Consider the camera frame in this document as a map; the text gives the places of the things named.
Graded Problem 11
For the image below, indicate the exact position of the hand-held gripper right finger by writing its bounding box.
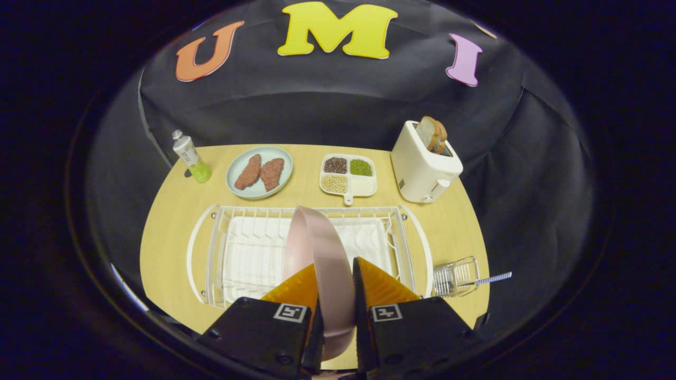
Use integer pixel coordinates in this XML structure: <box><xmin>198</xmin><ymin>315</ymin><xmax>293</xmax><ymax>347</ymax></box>
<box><xmin>351</xmin><ymin>256</ymin><xmax>485</xmax><ymax>380</ymax></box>

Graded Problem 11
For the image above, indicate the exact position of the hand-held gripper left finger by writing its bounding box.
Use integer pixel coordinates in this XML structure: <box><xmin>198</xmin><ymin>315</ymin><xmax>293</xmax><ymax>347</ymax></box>
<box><xmin>196</xmin><ymin>263</ymin><xmax>325</xmax><ymax>380</ymax></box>

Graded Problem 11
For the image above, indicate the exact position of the silver wire basket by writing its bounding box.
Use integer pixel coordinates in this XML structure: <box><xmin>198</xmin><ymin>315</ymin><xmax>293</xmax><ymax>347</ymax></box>
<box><xmin>433</xmin><ymin>256</ymin><xmax>480</xmax><ymax>298</ymax></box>

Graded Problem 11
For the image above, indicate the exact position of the white wire dish rack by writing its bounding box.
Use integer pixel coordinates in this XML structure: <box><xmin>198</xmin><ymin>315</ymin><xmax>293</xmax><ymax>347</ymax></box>
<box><xmin>186</xmin><ymin>204</ymin><xmax>435</xmax><ymax>310</ymax></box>

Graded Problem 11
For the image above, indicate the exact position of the blue checkered handle spoon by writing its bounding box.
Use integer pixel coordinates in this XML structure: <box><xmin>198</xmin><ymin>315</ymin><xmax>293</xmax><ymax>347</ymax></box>
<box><xmin>459</xmin><ymin>272</ymin><xmax>513</xmax><ymax>287</ymax></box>

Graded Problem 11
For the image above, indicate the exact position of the pink plate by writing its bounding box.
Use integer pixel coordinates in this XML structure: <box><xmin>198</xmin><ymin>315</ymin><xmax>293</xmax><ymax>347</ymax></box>
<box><xmin>283</xmin><ymin>206</ymin><xmax>357</xmax><ymax>362</ymax></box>

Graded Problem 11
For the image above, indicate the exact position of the pale green plate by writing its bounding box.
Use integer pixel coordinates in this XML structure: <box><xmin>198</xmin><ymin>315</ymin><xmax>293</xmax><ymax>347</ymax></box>
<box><xmin>226</xmin><ymin>146</ymin><xmax>294</xmax><ymax>200</ymax></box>

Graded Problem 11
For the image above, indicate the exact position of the white ribbed drain mat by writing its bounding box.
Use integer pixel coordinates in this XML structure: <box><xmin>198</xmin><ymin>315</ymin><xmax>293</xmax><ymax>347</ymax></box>
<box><xmin>222</xmin><ymin>215</ymin><xmax>396</xmax><ymax>304</ymax></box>

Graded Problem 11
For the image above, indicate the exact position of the white divided tray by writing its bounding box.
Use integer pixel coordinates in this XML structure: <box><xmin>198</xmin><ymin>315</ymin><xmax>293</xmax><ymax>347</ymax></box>
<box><xmin>319</xmin><ymin>154</ymin><xmax>378</xmax><ymax>206</ymax></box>

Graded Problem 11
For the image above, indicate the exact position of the brown meat patty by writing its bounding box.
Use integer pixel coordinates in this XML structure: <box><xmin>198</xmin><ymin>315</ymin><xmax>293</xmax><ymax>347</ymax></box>
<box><xmin>259</xmin><ymin>158</ymin><xmax>285</xmax><ymax>192</ymax></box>
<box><xmin>234</xmin><ymin>154</ymin><xmax>262</xmax><ymax>191</ymax></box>

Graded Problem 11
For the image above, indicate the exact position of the white toaster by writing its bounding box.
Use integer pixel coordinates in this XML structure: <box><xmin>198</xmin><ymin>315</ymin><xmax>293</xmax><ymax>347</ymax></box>
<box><xmin>391</xmin><ymin>120</ymin><xmax>464</xmax><ymax>204</ymax></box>

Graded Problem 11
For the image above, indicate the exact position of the green liquid bottle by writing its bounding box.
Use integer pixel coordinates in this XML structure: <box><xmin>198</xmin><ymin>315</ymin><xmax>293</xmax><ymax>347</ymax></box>
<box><xmin>172</xmin><ymin>130</ymin><xmax>212</xmax><ymax>184</ymax></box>

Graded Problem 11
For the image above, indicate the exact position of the black backdrop cloth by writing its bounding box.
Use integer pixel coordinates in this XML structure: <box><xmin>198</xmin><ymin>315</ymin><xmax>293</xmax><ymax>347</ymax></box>
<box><xmin>84</xmin><ymin>0</ymin><xmax>597</xmax><ymax>338</ymax></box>

